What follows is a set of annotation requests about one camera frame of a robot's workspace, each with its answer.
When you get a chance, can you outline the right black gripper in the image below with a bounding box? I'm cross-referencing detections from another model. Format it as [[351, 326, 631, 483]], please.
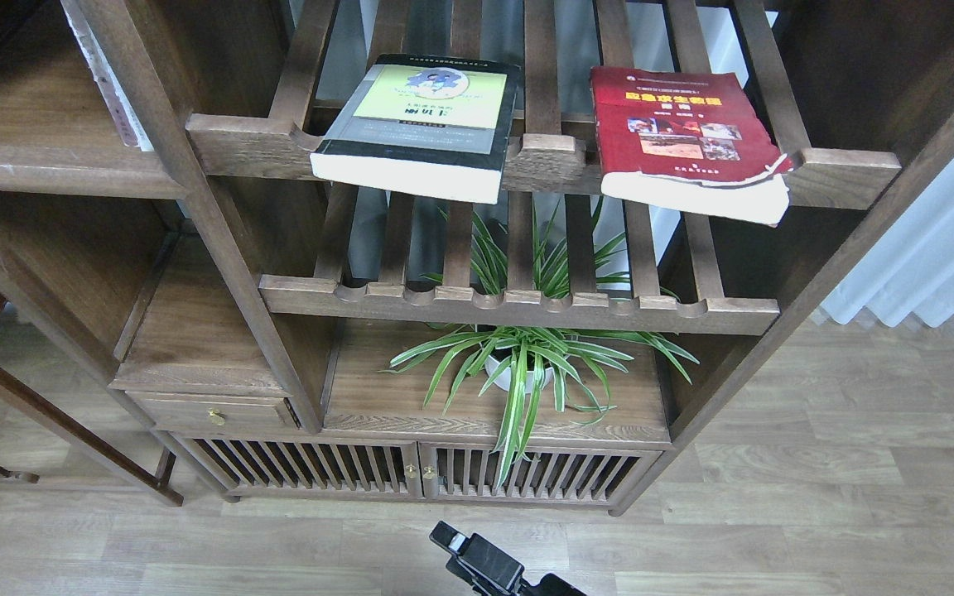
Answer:
[[429, 521, 583, 595]]

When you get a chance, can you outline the red cover book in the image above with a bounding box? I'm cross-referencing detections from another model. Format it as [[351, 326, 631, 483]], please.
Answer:
[[590, 65, 793, 226]]

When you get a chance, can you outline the white plant pot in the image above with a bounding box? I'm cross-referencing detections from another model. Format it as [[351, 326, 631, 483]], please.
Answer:
[[484, 348, 554, 393]]

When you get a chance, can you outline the green spider plant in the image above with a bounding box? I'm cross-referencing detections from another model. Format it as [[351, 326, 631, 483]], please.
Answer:
[[383, 215, 700, 487]]

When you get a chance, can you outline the brass drawer knob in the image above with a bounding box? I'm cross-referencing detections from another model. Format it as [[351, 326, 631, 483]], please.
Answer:
[[208, 410, 227, 426]]

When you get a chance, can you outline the dark wooden bookshelf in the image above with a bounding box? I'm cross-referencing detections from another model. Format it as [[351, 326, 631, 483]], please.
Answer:
[[0, 1, 954, 516]]

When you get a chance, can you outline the black yellow thick book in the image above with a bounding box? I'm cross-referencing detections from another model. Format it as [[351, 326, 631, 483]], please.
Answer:
[[310, 54, 520, 204]]

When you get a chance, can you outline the wooden furniture at left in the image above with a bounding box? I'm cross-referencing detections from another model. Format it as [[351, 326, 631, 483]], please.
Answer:
[[0, 248, 184, 507]]

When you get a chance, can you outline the upright book worn spine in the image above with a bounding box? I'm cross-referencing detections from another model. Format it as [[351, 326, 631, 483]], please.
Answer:
[[60, 1, 154, 151]]

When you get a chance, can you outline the white curtain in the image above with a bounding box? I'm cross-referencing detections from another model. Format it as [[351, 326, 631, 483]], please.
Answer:
[[814, 158, 954, 327]]

